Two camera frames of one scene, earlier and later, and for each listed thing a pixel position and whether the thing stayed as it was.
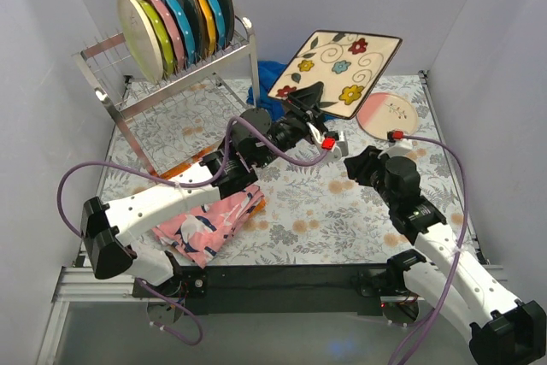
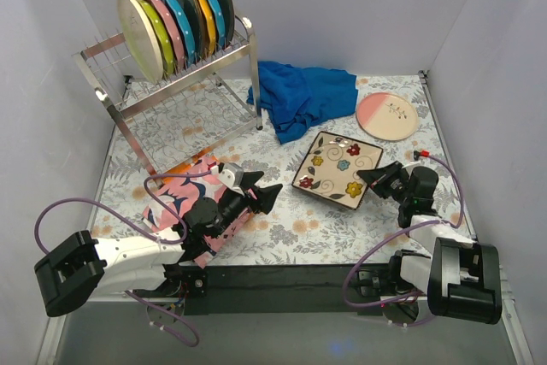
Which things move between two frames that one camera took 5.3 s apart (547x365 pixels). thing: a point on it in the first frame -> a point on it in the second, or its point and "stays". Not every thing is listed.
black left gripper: (306, 113) -> (246, 193)
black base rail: (274, 290) stays
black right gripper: (356, 167) -> (396, 183)
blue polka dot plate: (183, 25) stays
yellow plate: (212, 32) stays
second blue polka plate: (214, 9) stays
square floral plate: (348, 65) -> (329, 168)
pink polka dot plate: (173, 26) stays
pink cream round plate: (379, 113) stays
